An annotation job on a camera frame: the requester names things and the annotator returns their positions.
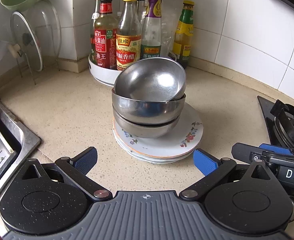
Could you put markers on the small pink flower plate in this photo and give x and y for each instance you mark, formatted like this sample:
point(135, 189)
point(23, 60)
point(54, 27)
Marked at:
point(159, 159)

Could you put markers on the purple neck label bottle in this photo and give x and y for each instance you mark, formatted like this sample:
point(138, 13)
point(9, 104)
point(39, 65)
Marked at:
point(150, 30)

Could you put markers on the clear glass bottle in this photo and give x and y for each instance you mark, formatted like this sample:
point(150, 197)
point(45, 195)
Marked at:
point(95, 30)

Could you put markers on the stainless steel bowl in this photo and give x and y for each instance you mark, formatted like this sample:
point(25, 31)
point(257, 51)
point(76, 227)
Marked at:
point(147, 110)
point(142, 130)
point(149, 80)

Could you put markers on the white rim glass lid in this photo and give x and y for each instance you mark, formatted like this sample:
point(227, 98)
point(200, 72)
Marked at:
point(24, 25)

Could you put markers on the steel sink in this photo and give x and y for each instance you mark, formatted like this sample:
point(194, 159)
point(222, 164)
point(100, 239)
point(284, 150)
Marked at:
point(6, 140)

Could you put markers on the floral rim plate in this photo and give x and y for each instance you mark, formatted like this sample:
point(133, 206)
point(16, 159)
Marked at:
point(177, 140)

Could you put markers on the clear glass lid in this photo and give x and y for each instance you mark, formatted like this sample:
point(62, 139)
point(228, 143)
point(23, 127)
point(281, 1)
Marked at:
point(49, 30)

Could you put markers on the black cap steel bottle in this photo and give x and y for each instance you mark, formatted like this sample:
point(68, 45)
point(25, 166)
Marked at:
point(140, 7)

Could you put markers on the yellow cap vinegar bottle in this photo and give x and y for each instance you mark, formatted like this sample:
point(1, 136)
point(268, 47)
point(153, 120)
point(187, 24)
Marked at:
point(128, 50)

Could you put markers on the large pink flower plate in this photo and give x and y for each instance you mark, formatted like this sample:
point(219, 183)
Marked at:
point(162, 162)

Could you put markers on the red label sauce bottle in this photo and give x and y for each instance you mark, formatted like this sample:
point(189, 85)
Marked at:
point(104, 50)

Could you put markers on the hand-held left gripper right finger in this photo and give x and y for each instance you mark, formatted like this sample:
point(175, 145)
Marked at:
point(204, 162)

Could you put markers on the white two-tier rotating rack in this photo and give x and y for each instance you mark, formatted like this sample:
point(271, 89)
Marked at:
point(101, 76)

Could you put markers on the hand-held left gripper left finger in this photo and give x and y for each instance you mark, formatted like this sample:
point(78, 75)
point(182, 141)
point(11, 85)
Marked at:
point(86, 158)

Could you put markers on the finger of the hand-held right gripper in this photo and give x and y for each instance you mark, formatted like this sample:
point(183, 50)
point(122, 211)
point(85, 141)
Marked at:
point(277, 149)
point(244, 151)

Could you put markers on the green yellow label bottle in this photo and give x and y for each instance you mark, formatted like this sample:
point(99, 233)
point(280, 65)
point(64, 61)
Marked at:
point(184, 30)

